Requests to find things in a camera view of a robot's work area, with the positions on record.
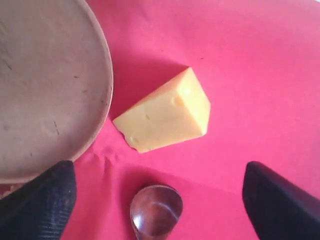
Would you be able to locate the dark wooden spoon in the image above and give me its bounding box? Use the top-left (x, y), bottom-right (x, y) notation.
top-left (129, 184), bottom-right (184, 240)

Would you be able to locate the yellow cheese wedge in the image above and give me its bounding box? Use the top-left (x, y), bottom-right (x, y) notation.
top-left (113, 67), bottom-right (211, 153)

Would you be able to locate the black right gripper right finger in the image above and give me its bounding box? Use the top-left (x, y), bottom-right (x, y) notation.
top-left (242, 161), bottom-right (320, 240)

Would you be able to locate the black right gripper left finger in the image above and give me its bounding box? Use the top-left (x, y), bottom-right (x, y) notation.
top-left (0, 160), bottom-right (77, 240)

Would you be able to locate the brown wooden plate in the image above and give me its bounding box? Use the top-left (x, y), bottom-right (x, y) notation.
top-left (0, 0), bottom-right (113, 184)

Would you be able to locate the red scalloped tablecloth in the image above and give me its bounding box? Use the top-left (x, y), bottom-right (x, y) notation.
top-left (63, 0), bottom-right (320, 240)

